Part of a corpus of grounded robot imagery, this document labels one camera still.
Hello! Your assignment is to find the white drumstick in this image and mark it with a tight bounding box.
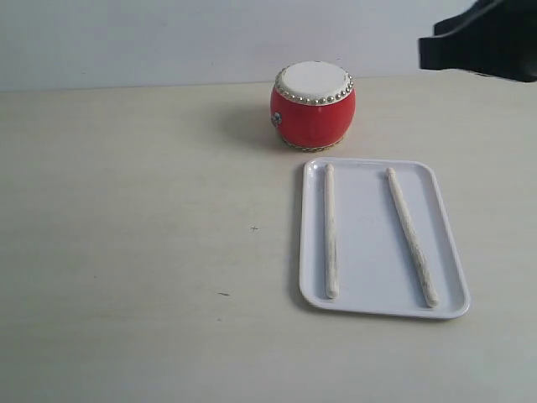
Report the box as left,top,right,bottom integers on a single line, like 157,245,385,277
385,167,440,308
324,164,339,299

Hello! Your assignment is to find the white plastic tray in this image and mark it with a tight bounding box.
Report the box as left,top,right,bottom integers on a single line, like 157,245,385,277
299,157,471,320

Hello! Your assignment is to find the small red drum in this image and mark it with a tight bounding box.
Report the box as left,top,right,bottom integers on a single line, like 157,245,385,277
269,60,356,151

